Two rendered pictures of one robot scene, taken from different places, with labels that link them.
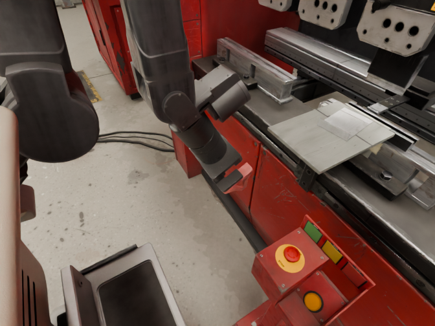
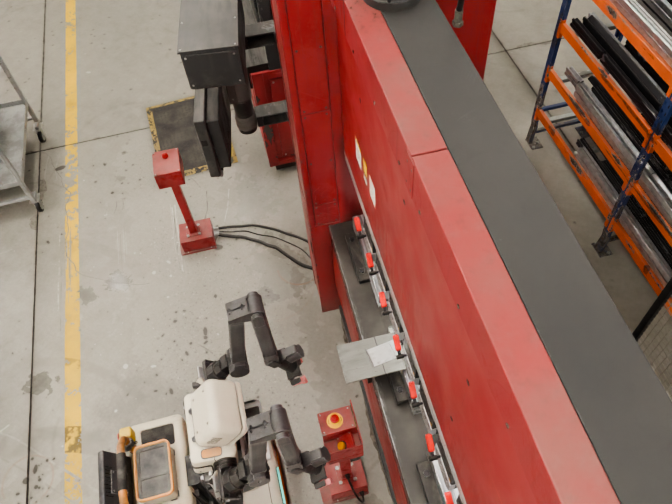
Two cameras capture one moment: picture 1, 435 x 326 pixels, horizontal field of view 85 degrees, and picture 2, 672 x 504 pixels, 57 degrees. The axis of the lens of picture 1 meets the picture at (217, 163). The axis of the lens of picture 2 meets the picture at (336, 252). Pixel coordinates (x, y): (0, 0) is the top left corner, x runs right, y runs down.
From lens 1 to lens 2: 2.24 m
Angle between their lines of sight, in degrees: 16
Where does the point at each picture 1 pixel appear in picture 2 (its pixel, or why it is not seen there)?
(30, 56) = (238, 361)
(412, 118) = not seen: hidden behind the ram
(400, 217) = (395, 414)
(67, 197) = (192, 307)
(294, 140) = (345, 359)
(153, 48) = (266, 355)
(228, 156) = (296, 372)
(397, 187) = (401, 398)
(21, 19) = (238, 356)
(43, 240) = (170, 350)
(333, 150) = (362, 371)
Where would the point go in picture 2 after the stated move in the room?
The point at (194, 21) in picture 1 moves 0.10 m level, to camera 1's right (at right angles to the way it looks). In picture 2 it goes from (332, 203) to (351, 206)
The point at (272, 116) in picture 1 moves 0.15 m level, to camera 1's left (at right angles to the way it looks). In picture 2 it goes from (365, 318) to (335, 311)
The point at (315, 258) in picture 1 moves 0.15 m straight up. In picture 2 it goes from (348, 424) to (347, 411)
